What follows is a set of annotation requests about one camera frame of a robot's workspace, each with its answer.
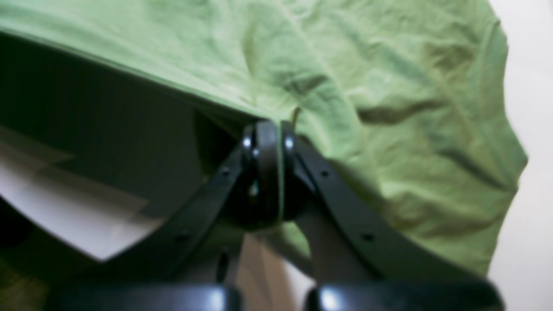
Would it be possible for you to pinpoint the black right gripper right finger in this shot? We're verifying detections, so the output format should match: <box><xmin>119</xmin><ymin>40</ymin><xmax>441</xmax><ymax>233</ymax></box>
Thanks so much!
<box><xmin>281</xmin><ymin>121</ymin><xmax>505</xmax><ymax>311</ymax></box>

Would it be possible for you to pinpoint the olive green t-shirt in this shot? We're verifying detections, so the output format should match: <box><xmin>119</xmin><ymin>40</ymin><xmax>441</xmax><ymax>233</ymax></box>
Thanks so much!
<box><xmin>0</xmin><ymin>0</ymin><xmax>528</xmax><ymax>311</ymax></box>

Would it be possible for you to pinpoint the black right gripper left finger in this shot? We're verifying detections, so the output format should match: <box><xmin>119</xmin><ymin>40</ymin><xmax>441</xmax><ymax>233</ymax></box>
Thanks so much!
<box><xmin>44</xmin><ymin>120</ymin><xmax>279</xmax><ymax>311</ymax></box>

